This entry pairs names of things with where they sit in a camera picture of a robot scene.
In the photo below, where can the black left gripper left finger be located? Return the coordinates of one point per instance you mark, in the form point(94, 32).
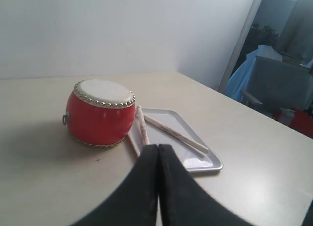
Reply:
point(134, 201)

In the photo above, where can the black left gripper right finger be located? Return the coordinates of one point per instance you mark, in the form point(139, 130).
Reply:
point(182, 201)

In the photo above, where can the scuffed white wooden drumstick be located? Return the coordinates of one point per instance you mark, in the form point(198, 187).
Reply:
point(142, 126)

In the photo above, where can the small red drum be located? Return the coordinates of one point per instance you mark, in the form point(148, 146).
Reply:
point(99, 113)

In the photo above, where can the white rectangular plastic tray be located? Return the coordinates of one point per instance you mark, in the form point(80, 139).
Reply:
point(192, 160)

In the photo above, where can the blue plastic sheet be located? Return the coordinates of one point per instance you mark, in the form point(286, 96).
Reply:
point(241, 77)

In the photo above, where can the red object in background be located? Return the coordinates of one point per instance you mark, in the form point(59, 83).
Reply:
point(297, 120)

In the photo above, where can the grey cardboard box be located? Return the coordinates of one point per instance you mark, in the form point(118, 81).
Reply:
point(275, 85)

